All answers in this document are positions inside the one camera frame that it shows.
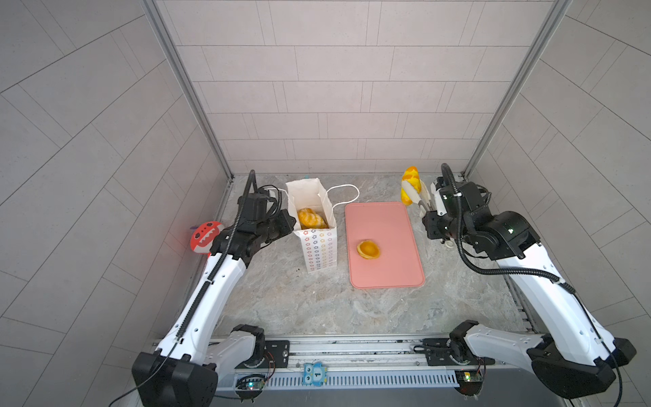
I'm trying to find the small yellow fake bread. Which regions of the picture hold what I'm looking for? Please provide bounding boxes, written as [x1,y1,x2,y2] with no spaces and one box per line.
[401,166,421,206]

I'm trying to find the braided ring fake bread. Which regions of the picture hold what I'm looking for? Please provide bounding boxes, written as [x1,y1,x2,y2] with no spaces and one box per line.
[297,208,329,230]

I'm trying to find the white printed paper bag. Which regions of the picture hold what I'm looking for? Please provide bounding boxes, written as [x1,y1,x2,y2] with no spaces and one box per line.
[287,178,360,272]

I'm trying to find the orange tart fake bread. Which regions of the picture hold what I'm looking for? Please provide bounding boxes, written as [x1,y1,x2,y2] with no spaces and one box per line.
[356,240,381,259]

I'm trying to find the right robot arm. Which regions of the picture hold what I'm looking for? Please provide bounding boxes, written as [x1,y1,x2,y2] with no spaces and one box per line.
[401,168,637,401]

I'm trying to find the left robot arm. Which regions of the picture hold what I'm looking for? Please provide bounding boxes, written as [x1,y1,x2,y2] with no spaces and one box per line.
[132,185,296,406]

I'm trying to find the red shark plush toy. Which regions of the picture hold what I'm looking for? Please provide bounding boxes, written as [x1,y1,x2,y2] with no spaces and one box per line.
[190,221,225,254]

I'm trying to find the pink plastic tray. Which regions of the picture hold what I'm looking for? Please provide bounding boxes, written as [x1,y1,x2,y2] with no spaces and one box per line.
[345,202,426,289]

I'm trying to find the blue owl number tag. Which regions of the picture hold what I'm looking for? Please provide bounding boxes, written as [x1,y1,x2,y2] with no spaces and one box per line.
[303,362,328,387]

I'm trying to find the left circuit board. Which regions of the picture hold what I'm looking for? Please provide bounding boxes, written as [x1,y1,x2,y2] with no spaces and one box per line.
[236,374,267,391]

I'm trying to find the circuit board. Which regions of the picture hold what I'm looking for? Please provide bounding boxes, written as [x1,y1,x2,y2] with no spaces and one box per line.
[236,374,267,391]
[454,370,483,397]

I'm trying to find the right circuit board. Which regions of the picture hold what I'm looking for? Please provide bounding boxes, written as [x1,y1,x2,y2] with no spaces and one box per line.
[454,370,483,397]

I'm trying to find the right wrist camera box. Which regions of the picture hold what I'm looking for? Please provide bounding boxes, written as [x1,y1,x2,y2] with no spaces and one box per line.
[431,177,450,216]

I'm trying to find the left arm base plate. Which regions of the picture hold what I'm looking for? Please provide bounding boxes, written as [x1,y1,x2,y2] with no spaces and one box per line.
[256,340,291,369]

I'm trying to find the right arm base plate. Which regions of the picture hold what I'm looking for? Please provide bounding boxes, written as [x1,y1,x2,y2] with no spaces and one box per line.
[421,338,457,366]

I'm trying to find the aluminium mounting rail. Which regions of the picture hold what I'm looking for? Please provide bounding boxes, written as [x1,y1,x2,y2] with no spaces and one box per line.
[146,332,568,392]

